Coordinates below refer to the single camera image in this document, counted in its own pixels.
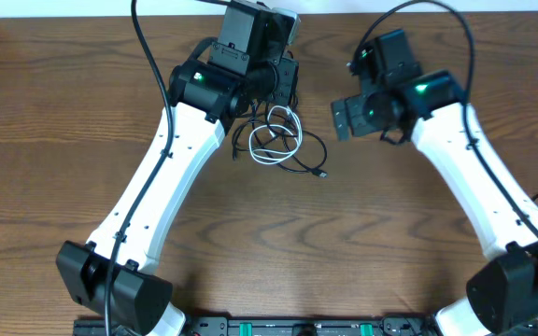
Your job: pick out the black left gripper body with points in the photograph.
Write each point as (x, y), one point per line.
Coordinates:
(288, 78)

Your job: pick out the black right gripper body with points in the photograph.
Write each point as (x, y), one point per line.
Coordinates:
(364, 115)

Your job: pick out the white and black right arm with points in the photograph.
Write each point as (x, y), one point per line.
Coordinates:
(432, 113)

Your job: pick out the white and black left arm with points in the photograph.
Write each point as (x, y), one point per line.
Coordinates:
(114, 272)

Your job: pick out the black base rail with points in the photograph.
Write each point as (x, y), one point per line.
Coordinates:
(389, 325)

